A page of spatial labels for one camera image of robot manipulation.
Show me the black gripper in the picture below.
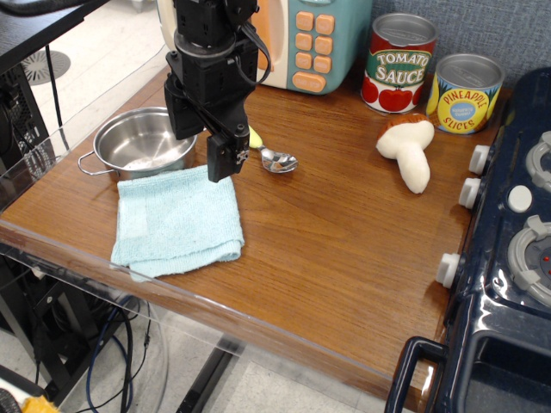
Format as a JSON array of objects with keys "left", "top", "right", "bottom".
[{"left": 165, "top": 36, "right": 270, "bottom": 182}]

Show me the small stainless steel pot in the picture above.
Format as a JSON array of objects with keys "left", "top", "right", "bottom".
[{"left": 77, "top": 107, "right": 198, "bottom": 182}]

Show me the light blue towel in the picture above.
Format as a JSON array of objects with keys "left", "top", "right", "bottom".
[{"left": 111, "top": 166, "right": 245, "bottom": 281}]

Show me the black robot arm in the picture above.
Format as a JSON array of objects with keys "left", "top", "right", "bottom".
[{"left": 164, "top": 1, "right": 269, "bottom": 182}]

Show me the toy microwave teal cream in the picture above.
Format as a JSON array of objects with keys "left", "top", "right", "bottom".
[{"left": 158, "top": 1, "right": 372, "bottom": 95}]

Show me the plush white mushroom toy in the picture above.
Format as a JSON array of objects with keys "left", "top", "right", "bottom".
[{"left": 375, "top": 114, "right": 435, "bottom": 194}]

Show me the tomato sauce can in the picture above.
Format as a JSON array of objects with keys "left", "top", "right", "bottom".
[{"left": 361, "top": 13, "right": 438, "bottom": 114}]

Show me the clear acrylic barrier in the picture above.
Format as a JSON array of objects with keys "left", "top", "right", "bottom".
[{"left": 1, "top": 52, "right": 244, "bottom": 354}]

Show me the black desk left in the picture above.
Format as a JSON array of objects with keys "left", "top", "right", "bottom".
[{"left": 1, "top": 1, "right": 107, "bottom": 74}]

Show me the pineapple slices can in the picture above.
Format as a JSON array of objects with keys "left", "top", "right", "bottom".
[{"left": 426, "top": 53, "right": 505, "bottom": 135}]

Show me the black table leg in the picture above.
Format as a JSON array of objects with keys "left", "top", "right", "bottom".
[{"left": 176, "top": 348, "right": 233, "bottom": 413}]

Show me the dark blue toy stove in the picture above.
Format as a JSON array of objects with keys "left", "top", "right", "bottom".
[{"left": 386, "top": 68, "right": 550, "bottom": 412}]

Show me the spoon with green handle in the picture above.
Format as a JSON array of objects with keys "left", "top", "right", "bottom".
[{"left": 249, "top": 126, "right": 299, "bottom": 174}]

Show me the black cable under table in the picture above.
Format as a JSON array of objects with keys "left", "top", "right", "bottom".
[{"left": 72, "top": 300, "right": 152, "bottom": 413}]

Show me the black robot cable sleeve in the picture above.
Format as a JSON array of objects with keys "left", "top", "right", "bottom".
[{"left": 0, "top": 0, "right": 91, "bottom": 18}]

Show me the blue cable under table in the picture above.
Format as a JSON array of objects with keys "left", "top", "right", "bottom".
[{"left": 84, "top": 305, "right": 134, "bottom": 413}]

